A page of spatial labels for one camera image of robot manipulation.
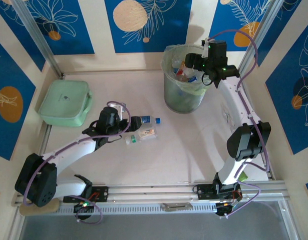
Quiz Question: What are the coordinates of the light blue label bottle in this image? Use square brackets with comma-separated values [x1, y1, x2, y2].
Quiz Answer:
[140, 114, 162, 125]

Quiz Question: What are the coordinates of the small clear bottle green label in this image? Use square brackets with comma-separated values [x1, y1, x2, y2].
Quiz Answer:
[125, 134, 141, 147]

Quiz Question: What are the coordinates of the green plastic bin liner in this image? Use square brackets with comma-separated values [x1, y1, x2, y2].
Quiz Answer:
[160, 44, 212, 96]

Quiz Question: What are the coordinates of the grey mesh waste bin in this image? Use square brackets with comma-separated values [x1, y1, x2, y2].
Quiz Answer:
[163, 44, 212, 115]

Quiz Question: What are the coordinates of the clear bottle orange label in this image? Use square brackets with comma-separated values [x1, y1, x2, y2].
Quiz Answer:
[138, 126, 159, 141]

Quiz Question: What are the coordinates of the mint green zip case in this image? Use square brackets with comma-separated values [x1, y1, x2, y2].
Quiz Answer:
[38, 79, 93, 128]

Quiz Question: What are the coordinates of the metal latch plate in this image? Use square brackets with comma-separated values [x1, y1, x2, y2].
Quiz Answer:
[160, 202, 193, 212]

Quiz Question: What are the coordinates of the black controller board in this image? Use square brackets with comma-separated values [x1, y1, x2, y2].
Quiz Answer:
[215, 199, 242, 217]
[73, 201, 96, 221]

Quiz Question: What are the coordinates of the beige wooden block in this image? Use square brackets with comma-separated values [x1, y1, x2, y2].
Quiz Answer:
[19, 199, 60, 216]

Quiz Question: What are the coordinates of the purple cable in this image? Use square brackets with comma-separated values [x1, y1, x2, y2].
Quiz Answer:
[23, 100, 132, 225]
[208, 29, 271, 220]

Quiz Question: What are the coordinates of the thin black wire loop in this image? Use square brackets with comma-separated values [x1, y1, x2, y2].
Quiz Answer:
[103, 134, 123, 145]
[201, 71, 213, 87]

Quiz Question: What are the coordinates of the aluminium frame post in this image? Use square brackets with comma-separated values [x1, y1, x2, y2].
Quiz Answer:
[12, 0, 64, 79]
[237, 0, 282, 76]

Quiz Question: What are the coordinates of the aluminium frame rail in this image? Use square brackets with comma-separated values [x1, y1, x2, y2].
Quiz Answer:
[13, 181, 287, 206]

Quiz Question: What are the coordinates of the aluminium side rail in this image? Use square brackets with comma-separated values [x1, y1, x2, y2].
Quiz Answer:
[35, 123, 54, 161]

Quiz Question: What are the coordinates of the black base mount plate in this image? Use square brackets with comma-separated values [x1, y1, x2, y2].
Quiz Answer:
[63, 185, 110, 204]
[195, 183, 242, 201]

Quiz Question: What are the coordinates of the slotted grey cable duct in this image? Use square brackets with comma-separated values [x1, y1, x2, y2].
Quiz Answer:
[56, 201, 219, 215]

